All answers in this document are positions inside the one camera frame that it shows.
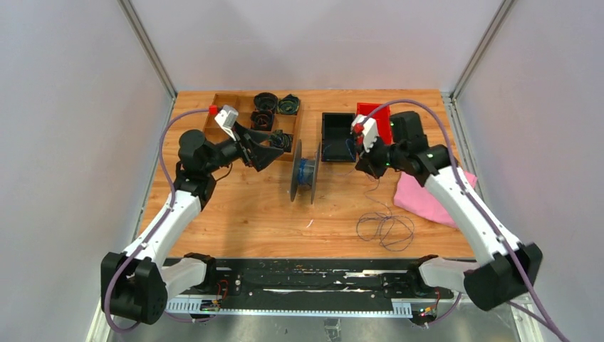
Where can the rolled dark tie top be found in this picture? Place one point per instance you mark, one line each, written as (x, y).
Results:
(266, 101)

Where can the rolled patterned tie bottom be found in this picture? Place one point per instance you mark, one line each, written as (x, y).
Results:
(280, 139)

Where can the grey filament spool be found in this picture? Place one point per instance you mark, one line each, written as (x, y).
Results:
(304, 171)

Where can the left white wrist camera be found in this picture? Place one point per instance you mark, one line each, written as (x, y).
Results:
(226, 119)

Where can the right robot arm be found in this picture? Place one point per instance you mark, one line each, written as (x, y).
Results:
(504, 267)

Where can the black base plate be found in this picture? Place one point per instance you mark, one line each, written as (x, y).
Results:
(311, 287)

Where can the pink cloth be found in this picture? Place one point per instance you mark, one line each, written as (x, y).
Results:
(416, 199)

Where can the rolled green tie top right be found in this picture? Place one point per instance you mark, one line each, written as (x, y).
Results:
(289, 105)

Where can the black plastic bin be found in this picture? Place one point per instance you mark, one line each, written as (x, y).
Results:
(336, 138)

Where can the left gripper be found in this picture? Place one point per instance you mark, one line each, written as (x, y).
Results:
(261, 154)

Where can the wooden compartment tray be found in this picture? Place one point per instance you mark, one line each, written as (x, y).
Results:
(277, 116)

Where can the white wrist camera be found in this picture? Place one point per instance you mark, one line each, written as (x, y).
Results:
(226, 119)
(365, 132)

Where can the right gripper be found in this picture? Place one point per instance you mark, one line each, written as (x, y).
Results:
(366, 164)

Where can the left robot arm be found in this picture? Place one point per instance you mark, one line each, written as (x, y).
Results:
(135, 283)

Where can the red plastic bin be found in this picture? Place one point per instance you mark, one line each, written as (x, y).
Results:
(382, 118)

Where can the rolled dark tie middle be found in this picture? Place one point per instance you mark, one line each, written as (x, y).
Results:
(262, 120)

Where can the rolled dark tie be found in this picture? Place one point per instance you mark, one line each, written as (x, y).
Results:
(262, 120)
(266, 101)

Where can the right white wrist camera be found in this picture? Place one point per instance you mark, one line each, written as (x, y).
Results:
(365, 132)

